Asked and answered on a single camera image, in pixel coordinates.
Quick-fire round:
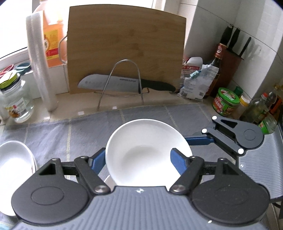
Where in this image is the plastic wrap roll tall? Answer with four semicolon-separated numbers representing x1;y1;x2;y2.
26;11;57;112

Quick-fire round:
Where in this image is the yellow lid spice jar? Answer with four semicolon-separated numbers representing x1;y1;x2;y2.
233;95;250;120

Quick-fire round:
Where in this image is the glass jar yellow lid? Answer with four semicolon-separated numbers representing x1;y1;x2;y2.
1;70;34;124

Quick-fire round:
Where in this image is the white plastic bag package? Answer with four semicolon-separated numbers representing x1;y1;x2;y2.
177;57;219;100

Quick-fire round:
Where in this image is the bamboo cutting board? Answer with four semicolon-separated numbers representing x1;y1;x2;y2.
67;4;186;94

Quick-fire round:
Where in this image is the kitchen knife black handle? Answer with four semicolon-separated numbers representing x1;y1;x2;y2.
78;74;176;93

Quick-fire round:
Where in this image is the green lid sauce jar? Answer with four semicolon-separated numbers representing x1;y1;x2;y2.
212;88;240;117

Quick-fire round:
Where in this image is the knife block with knives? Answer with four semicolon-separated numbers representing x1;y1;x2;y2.
219;28;251;88

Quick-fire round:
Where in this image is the orange oil jug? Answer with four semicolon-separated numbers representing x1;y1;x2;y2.
35;1;68;68

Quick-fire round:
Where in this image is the green cap glass bottle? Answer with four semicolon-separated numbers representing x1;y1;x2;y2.
258;114;277;135

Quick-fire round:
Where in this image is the white bowl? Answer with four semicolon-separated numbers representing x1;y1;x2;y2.
1;140;37;216
106;119;192;189

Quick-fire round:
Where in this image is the grey checked dish mat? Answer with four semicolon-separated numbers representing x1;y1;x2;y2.
0;102;239;230

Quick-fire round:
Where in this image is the white bowl front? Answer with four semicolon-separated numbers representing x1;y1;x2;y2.
1;140;37;216

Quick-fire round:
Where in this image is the metal wire rack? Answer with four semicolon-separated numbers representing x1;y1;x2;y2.
97;59;144;111

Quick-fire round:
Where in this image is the clear oil bottle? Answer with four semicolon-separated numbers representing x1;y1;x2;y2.
239;93;268;123

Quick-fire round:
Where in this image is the dark soy sauce bottle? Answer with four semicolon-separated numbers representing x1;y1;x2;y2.
208;25;234;98

